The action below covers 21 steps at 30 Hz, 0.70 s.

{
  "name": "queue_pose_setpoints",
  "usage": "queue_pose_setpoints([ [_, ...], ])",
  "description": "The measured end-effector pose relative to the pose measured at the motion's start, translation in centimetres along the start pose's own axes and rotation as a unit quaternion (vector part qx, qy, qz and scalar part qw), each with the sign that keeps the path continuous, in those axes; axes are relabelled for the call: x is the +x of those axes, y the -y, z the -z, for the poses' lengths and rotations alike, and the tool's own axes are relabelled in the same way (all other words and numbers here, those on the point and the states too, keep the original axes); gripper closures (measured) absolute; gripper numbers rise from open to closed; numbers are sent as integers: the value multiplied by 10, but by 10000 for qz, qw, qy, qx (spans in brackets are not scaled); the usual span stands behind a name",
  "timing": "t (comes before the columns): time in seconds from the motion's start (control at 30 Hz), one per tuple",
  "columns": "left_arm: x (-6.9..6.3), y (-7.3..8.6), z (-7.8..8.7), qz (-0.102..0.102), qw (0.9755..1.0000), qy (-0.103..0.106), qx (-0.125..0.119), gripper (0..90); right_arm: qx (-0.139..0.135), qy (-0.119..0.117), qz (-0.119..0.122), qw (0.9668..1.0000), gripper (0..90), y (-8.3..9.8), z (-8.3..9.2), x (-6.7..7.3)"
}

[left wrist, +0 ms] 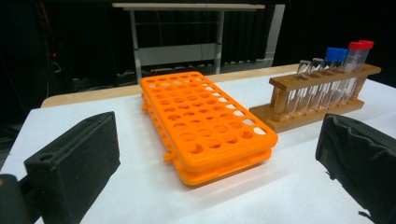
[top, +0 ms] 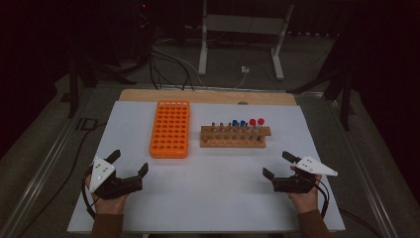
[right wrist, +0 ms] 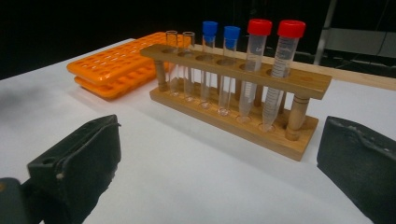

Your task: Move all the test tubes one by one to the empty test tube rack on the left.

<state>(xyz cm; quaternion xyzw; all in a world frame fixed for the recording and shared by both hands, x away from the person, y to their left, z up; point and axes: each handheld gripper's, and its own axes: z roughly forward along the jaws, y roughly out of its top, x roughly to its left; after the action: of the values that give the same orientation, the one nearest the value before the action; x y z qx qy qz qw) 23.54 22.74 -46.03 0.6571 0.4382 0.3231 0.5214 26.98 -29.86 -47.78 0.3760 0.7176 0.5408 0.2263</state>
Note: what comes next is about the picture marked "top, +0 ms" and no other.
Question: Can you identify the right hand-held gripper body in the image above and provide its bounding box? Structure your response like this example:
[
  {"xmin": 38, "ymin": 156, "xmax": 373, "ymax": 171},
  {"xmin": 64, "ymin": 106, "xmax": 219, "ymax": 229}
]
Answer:
[{"xmin": 270, "ymin": 155, "xmax": 339, "ymax": 194}]

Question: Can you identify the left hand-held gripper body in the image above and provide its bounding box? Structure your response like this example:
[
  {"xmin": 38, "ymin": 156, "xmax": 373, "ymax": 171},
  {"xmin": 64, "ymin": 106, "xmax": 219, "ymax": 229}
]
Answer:
[{"xmin": 88, "ymin": 156, "xmax": 145, "ymax": 201}]

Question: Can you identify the red-capped plastic tube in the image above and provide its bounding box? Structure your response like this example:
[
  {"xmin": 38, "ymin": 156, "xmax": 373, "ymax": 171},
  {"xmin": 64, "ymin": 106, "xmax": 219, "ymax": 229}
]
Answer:
[
  {"xmin": 256, "ymin": 117, "xmax": 265, "ymax": 143},
  {"xmin": 248, "ymin": 118, "xmax": 258, "ymax": 143}
]

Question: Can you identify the orange plastic tube rack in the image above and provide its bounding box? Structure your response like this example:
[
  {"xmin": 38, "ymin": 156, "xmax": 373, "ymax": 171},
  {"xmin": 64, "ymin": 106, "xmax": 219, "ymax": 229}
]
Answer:
[{"xmin": 149, "ymin": 99, "xmax": 191, "ymax": 159}]

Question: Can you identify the wooden test tube rack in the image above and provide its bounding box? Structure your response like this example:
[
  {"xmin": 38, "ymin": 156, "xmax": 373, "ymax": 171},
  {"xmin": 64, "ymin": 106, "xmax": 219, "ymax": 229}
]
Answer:
[{"xmin": 199, "ymin": 123, "xmax": 272, "ymax": 149}]

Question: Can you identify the blue-capped plastic tube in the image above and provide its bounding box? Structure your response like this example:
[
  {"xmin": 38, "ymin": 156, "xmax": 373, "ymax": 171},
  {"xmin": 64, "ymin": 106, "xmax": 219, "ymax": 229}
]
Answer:
[
  {"xmin": 231, "ymin": 119, "xmax": 240, "ymax": 142},
  {"xmin": 239, "ymin": 119, "xmax": 249, "ymax": 142}
]

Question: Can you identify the person's left hand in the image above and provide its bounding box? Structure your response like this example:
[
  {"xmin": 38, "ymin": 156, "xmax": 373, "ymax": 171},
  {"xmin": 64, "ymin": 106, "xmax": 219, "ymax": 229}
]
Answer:
[{"xmin": 84, "ymin": 174, "xmax": 130, "ymax": 216}]

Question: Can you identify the person's right hand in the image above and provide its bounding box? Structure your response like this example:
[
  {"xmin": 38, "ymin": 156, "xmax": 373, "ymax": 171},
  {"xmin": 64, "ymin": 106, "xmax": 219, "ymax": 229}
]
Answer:
[{"xmin": 287, "ymin": 176, "xmax": 323, "ymax": 215}]

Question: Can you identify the black tripod stand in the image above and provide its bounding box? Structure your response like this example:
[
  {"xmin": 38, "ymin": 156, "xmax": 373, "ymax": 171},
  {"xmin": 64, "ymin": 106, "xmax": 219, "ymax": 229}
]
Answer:
[
  {"xmin": 66, "ymin": 46, "xmax": 137, "ymax": 119},
  {"xmin": 286, "ymin": 49, "xmax": 357, "ymax": 132}
]

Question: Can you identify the white metal stand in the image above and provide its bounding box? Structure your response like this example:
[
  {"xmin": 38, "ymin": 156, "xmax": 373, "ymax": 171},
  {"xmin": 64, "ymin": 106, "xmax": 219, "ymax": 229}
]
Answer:
[{"xmin": 197, "ymin": 0, "xmax": 295, "ymax": 81}]

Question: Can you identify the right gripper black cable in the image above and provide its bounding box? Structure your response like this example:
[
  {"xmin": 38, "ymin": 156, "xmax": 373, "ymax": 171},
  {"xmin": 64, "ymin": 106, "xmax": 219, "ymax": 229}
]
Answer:
[{"xmin": 312, "ymin": 179, "xmax": 332, "ymax": 220}]

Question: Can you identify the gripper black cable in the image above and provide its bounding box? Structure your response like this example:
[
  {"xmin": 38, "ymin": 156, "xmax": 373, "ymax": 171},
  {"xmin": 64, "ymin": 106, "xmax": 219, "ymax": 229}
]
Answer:
[
  {"xmin": 80, "ymin": 168, "xmax": 101, "ymax": 220},
  {"xmin": 312, "ymin": 179, "xmax": 332, "ymax": 220}
]

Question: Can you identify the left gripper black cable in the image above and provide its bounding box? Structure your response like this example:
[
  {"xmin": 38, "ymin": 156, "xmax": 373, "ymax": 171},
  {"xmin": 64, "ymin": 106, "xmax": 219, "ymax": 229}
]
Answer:
[{"xmin": 80, "ymin": 168, "xmax": 101, "ymax": 220}]

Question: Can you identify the aluminium floor rail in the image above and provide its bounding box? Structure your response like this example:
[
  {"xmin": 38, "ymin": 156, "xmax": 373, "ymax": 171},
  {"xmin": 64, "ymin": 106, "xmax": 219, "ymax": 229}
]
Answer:
[
  {"xmin": 325, "ymin": 95, "xmax": 401, "ymax": 238},
  {"xmin": 0, "ymin": 88, "xmax": 100, "ymax": 238}
]

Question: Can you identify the white plug cable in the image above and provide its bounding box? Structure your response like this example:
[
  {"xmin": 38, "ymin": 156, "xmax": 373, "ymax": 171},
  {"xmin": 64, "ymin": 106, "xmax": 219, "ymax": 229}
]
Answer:
[{"xmin": 232, "ymin": 72, "xmax": 248, "ymax": 90}]

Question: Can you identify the black floor cable bundle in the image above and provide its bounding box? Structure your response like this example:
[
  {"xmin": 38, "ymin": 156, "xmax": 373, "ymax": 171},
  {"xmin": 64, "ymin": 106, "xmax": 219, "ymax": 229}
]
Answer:
[{"xmin": 148, "ymin": 41, "xmax": 196, "ymax": 92}]

